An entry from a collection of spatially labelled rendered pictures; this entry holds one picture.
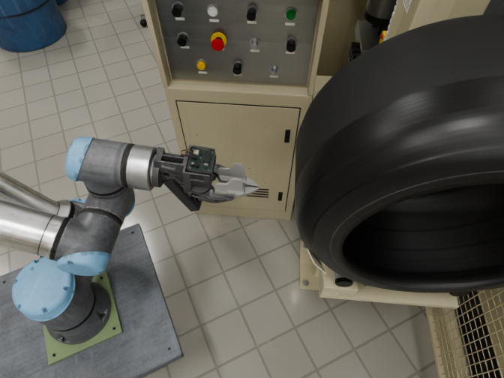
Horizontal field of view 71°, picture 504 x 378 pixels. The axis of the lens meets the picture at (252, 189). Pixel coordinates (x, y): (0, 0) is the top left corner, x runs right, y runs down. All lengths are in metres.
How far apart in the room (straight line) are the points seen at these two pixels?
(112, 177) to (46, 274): 0.42
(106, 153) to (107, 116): 2.02
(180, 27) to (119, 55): 2.03
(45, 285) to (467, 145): 0.96
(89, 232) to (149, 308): 0.52
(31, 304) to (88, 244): 0.33
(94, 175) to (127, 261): 0.63
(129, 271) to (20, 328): 0.36
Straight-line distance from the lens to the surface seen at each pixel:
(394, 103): 0.56
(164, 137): 2.48
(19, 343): 1.38
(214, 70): 1.36
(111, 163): 0.73
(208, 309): 1.84
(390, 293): 1.07
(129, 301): 1.28
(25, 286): 1.09
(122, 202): 0.83
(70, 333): 1.22
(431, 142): 0.52
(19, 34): 3.57
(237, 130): 1.47
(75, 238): 0.78
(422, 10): 0.83
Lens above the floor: 1.76
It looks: 55 degrees down
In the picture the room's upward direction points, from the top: straight up
